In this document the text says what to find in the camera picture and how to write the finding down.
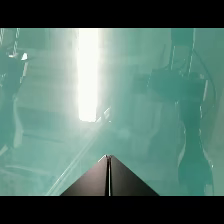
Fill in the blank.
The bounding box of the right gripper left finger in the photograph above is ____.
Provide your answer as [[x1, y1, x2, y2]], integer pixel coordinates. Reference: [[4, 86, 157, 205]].
[[60, 154, 109, 197]]

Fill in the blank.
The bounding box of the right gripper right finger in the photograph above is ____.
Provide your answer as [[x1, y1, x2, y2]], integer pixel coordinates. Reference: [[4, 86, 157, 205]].
[[108, 154, 160, 197]]

